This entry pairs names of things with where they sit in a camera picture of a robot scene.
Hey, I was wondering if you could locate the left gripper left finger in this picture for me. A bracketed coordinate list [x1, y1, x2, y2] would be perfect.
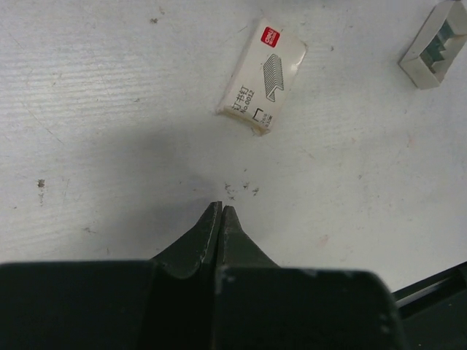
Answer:
[1, 202, 222, 349]

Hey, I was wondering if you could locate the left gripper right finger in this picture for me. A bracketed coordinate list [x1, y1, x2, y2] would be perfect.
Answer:
[215, 206, 405, 349]

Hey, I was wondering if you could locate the staple box with red label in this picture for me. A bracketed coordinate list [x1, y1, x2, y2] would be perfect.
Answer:
[217, 17, 306, 135]

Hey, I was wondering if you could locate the beige staple box tray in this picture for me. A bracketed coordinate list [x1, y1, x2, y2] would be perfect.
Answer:
[398, 1, 466, 90]

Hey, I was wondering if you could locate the staple strip inside tray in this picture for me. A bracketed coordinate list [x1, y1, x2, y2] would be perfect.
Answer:
[420, 20, 466, 74]

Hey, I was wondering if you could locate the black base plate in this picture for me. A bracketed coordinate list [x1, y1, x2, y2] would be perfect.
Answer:
[393, 263, 467, 349]

